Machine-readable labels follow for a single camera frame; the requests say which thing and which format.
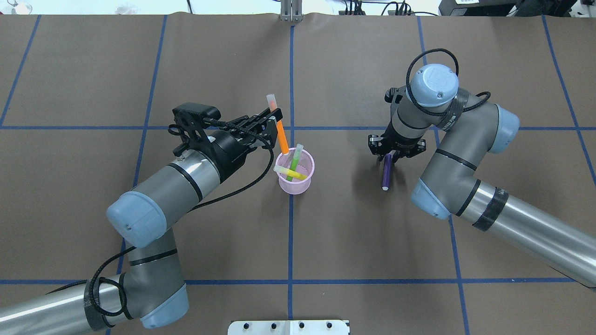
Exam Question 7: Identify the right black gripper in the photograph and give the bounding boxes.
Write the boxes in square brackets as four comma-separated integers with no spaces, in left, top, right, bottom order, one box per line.
[368,135,427,163]

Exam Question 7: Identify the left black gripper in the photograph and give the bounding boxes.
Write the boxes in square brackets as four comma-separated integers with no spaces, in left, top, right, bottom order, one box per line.
[169,103,283,182]

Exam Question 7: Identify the purple highlighter pen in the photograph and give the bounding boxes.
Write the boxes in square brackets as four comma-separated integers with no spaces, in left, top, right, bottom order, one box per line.
[382,153,393,191]

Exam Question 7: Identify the orange highlighter pen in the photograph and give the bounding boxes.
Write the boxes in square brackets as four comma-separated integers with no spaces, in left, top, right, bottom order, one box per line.
[266,94,290,155]

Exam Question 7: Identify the green highlighter pen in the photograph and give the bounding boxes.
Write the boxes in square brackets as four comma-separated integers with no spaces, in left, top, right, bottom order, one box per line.
[289,143,304,172]

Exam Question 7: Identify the yellow highlighter pen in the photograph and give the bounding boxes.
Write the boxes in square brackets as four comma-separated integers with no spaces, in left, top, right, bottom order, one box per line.
[274,165,307,181]

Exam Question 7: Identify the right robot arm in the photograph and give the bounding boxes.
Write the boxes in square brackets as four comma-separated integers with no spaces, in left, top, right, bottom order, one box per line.
[368,64,595,290]

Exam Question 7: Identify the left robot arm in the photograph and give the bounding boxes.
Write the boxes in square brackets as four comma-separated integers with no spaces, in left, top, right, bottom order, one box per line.
[1,103,283,335]

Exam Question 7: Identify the pink mesh pen holder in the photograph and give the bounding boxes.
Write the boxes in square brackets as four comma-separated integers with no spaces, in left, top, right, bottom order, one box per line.
[274,144,315,195]

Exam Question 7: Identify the metal mounting plate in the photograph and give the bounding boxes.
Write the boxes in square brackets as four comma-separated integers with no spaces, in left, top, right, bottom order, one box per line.
[227,320,351,335]

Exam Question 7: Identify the aluminium frame post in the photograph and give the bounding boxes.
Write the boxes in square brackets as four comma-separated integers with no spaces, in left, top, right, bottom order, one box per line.
[279,0,304,23]

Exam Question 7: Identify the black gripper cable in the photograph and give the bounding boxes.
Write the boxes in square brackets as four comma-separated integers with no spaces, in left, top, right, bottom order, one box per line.
[88,122,274,317]

